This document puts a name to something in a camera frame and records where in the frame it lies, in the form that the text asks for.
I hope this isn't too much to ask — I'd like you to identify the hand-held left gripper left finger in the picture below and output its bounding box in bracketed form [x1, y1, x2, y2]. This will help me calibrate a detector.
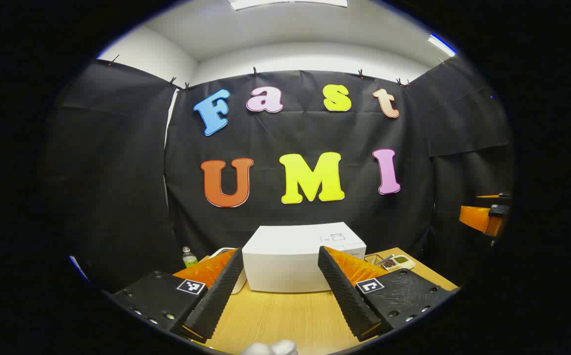
[110, 247, 244, 344]

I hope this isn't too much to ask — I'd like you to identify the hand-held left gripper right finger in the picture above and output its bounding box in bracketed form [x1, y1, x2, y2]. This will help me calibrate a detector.
[317, 246, 458, 342]

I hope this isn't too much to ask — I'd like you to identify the white microwave oven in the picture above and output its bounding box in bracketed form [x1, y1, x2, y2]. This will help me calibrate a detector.
[242, 222, 367, 293]

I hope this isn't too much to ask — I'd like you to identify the white toaster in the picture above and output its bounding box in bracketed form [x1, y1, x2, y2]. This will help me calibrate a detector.
[208, 247, 248, 295]

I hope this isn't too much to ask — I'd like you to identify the white divided spice dish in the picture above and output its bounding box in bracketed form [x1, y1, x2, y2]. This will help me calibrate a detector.
[381, 254, 416, 273]

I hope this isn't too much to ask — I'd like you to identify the ceiling light panel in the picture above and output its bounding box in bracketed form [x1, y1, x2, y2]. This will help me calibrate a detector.
[428, 34, 457, 57]

